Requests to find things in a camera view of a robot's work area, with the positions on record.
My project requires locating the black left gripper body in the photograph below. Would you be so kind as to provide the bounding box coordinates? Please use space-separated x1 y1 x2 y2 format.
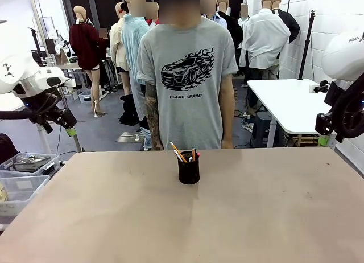
42 106 78 130

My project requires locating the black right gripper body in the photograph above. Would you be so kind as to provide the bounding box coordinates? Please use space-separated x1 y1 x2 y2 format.
315 112 344 143

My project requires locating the person's tattooed right forearm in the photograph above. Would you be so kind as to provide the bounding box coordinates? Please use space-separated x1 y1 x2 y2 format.
144 82 164 141

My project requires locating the person's left forearm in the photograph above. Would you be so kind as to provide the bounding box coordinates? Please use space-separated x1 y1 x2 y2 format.
218 73 235 141

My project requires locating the black mesh pen holder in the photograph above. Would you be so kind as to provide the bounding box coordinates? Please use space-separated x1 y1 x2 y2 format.
177 151 201 186

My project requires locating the white table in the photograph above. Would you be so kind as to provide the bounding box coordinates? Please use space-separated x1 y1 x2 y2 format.
246 79 339 149
0 94 55 155

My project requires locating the grey floor crate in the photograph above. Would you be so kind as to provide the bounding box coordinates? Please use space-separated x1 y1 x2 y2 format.
78 91 93 104

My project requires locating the clear plastic bin with tools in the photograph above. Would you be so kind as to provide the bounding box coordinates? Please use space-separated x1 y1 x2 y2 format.
0 152 60 178

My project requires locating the dark plastic stool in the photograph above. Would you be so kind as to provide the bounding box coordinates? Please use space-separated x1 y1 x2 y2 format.
251 112 285 149

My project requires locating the mannequin in maroon sweater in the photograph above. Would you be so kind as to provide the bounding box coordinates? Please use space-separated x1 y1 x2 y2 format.
69 5 110 118

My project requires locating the clear plastic storage bin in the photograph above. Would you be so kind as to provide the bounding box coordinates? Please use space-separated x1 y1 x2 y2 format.
0 174 51 217

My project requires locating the black tripod stand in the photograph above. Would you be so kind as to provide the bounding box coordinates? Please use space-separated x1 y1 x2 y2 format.
297 10 317 81

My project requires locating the mannequin in cream jacket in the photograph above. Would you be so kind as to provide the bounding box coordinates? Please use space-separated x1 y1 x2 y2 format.
109 2 131 96

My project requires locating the mannequin in light blue fleece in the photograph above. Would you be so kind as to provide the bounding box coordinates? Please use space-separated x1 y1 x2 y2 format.
121 0 151 150

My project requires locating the mannequin in black blazer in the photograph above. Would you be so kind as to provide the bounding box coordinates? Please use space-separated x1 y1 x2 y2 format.
271 0 301 44

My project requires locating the mannequin in white shirt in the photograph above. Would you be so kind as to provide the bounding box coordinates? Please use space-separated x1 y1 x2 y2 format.
238 0 291 79

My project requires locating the orange pencil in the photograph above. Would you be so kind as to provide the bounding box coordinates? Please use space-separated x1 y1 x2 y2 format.
169 141 188 163

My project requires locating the person in grey t-shirt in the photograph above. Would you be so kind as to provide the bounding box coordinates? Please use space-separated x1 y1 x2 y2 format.
136 0 239 150

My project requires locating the mannequin in dark coat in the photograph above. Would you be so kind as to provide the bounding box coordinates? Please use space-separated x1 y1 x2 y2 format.
217 0 245 51

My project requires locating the metal frame post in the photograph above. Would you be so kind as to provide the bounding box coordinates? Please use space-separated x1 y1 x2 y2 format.
28 0 83 153

